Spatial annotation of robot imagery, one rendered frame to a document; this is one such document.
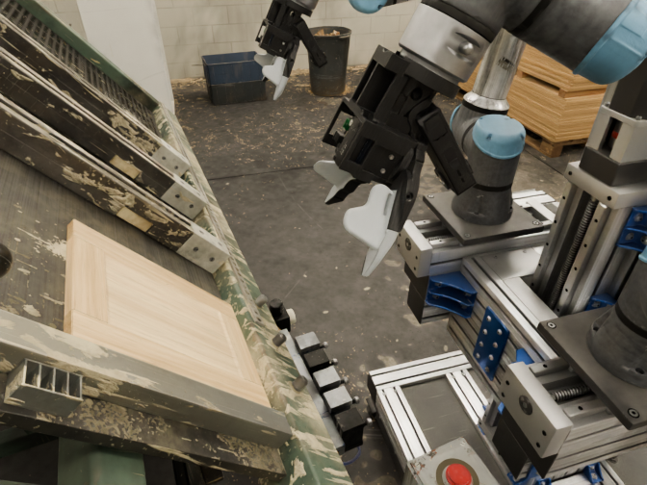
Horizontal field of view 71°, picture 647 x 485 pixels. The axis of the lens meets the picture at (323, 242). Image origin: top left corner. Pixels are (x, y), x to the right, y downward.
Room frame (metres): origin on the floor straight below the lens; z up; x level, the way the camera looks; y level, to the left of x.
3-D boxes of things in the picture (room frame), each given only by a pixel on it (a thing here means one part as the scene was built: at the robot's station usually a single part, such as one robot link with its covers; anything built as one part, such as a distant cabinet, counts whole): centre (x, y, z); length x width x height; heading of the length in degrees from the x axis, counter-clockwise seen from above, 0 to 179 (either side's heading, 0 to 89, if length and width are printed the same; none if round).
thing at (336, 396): (0.74, 0.03, 0.69); 0.50 x 0.14 x 0.24; 24
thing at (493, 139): (1.01, -0.41, 1.20); 0.13 x 0.12 x 0.14; 2
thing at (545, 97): (4.79, -2.05, 0.39); 2.46 x 1.05 x 0.78; 16
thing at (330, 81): (5.26, -0.05, 0.33); 0.52 x 0.51 x 0.65; 16
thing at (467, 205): (1.00, -0.41, 1.09); 0.15 x 0.15 x 0.10
